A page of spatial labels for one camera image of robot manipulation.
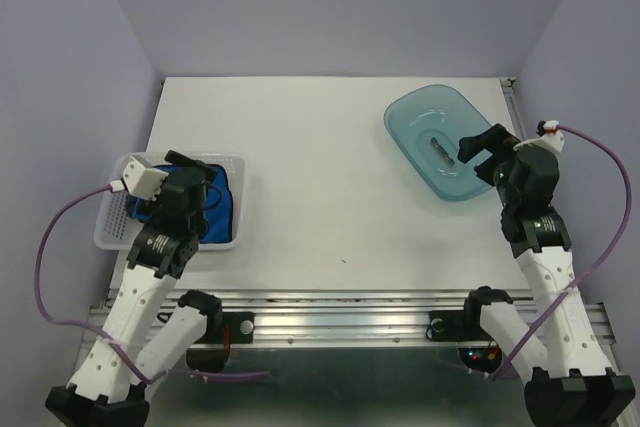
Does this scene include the blue microfiber towel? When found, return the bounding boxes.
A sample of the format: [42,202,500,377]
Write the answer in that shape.
[125,164,234,244]

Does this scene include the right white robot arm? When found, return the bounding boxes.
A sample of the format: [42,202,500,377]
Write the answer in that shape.
[458,121,636,426]

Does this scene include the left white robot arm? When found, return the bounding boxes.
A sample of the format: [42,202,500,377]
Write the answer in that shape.
[45,159,223,426]

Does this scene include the white perforated plastic basket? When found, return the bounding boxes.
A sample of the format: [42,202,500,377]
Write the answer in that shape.
[94,151,250,252]

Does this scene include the teal translucent plastic tray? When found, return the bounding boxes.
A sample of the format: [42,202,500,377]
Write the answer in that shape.
[383,84,491,202]

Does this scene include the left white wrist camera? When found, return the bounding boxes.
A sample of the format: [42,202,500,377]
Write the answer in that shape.
[121,155,168,201]

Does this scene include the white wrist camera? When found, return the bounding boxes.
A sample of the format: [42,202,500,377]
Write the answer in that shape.
[513,120,565,156]
[121,155,168,201]

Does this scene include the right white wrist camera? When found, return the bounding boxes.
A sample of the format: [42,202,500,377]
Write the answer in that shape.
[513,120,565,156]

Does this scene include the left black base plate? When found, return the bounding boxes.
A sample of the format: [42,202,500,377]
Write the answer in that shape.
[195,311,255,346]

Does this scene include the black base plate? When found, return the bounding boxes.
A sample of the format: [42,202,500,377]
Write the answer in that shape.
[425,310,474,342]
[195,311,255,346]

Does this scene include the aluminium extrusion rail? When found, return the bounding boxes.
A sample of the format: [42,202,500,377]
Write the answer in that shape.
[79,289,615,349]

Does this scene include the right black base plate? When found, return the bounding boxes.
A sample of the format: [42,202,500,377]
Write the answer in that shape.
[425,310,474,342]

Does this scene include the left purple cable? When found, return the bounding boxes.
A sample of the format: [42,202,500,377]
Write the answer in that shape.
[37,181,274,384]

